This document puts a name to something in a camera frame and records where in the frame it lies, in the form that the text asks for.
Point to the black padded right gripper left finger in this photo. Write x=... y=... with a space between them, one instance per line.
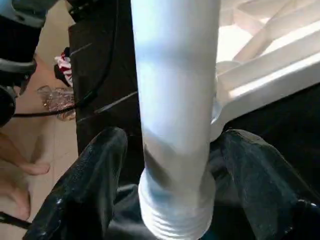
x=85 y=195

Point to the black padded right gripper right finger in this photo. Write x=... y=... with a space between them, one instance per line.
x=270 y=195

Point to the white plastic children's table top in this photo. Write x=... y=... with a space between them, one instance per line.
x=270 y=65

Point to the white plastic table leg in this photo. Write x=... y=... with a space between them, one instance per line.
x=175 y=100

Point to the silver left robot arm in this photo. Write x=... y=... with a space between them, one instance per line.
x=15 y=50

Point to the person's bare foot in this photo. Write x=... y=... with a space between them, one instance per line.
x=20 y=165

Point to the red white cloth item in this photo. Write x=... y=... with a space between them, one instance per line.
x=64 y=67

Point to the black plastic work mat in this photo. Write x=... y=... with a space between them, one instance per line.
x=125 y=60

